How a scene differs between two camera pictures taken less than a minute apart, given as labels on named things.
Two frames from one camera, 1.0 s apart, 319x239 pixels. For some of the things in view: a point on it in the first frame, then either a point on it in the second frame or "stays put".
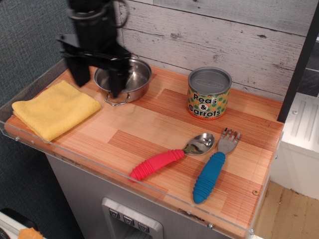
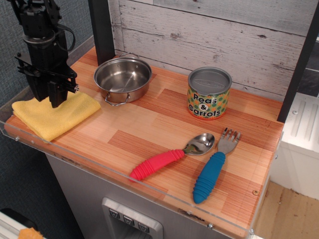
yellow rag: (51, 110) stays put
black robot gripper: (96, 40) → (47, 57)
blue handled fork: (213, 167) stays put
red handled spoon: (198, 145) stays put
